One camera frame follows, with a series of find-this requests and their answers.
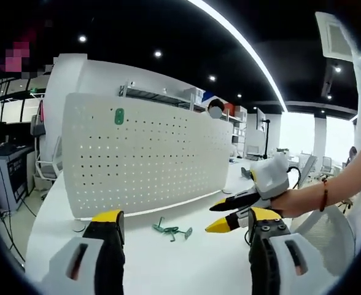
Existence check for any red bead bracelet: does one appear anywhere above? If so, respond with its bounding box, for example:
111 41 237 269
319 178 328 213

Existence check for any dark counter desk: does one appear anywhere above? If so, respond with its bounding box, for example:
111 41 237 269
0 146 36 213

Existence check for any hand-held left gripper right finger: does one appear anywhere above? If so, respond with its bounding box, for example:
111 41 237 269
247 207 322 295

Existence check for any long ceiling light strip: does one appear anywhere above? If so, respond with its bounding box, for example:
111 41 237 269
192 0 289 112

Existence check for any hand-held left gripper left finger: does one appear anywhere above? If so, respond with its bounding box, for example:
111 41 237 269
49 210 126 295

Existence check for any white mesh chair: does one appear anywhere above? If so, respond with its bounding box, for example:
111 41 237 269
293 205 357 277

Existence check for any person's right hand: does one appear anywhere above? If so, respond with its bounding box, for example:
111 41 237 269
271 181 322 218

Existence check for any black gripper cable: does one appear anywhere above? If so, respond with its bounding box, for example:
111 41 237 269
287 167 301 190

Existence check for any grey office chair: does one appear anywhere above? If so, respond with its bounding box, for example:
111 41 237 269
34 136 64 191

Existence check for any white perforated mounting plate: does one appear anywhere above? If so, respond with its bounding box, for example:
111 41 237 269
62 92 234 233

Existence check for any ceiling air vent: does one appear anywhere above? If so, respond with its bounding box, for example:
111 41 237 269
315 11 355 59

